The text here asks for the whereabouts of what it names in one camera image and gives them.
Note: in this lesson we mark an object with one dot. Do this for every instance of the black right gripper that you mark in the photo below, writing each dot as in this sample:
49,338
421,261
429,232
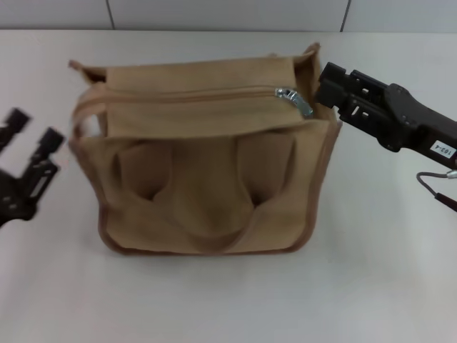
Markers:
417,128

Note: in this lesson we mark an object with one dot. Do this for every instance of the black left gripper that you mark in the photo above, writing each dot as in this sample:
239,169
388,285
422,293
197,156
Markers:
16,200

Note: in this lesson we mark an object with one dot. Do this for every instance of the silver metal zipper pull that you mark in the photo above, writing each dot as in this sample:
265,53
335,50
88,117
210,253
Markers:
303,107

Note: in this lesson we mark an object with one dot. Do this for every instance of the khaki canvas food bag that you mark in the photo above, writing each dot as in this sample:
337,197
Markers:
200,178

